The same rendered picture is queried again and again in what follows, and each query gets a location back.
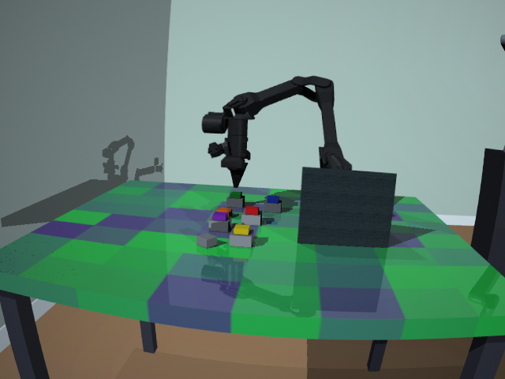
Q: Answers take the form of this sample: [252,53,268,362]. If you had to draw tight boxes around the yellow button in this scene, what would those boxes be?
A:
[229,224,254,247]

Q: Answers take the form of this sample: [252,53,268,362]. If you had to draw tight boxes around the purple button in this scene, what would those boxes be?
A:
[209,212,231,233]

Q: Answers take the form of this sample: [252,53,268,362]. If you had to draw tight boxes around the blue button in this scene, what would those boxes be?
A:
[264,196,282,213]

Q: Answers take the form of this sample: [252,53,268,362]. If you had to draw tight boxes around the orange block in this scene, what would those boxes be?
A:
[216,208,232,216]

